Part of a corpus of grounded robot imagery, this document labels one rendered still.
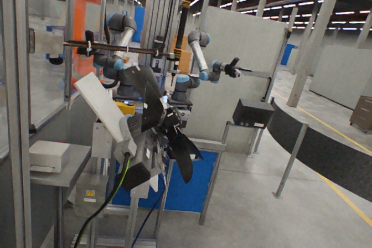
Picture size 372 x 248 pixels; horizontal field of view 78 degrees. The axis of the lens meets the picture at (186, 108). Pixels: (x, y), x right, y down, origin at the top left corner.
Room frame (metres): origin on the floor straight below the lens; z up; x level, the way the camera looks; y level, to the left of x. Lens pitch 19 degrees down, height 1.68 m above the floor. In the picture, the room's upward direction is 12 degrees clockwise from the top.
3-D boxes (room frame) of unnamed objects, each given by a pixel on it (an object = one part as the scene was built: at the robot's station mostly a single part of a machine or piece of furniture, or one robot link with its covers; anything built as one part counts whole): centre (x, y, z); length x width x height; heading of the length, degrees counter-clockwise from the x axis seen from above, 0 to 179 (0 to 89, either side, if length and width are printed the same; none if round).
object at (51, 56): (0.88, 0.53, 1.47); 0.05 x 0.04 x 0.05; 134
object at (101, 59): (1.68, 0.69, 1.34); 0.11 x 0.08 x 0.11; 85
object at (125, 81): (1.93, 0.56, 1.20); 0.13 x 0.12 x 0.14; 85
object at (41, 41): (0.85, 0.56, 1.53); 0.10 x 0.07 x 0.09; 134
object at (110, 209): (1.12, 0.30, 0.56); 0.19 x 0.04 x 0.04; 99
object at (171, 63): (1.28, 0.12, 1.49); 0.09 x 0.07 x 0.10; 134
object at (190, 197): (1.66, 0.07, 0.45); 0.82 x 0.02 x 0.66; 99
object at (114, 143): (1.59, 0.49, 0.39); 0.04 x 0.04 x 0.78; 9
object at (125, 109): (1.59, 0.46, 1.02); 0.16 x 0.10 x 0.11; 99
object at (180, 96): (2.11, 0.09, 1.09); 0.15 x 0.15 x 0.10
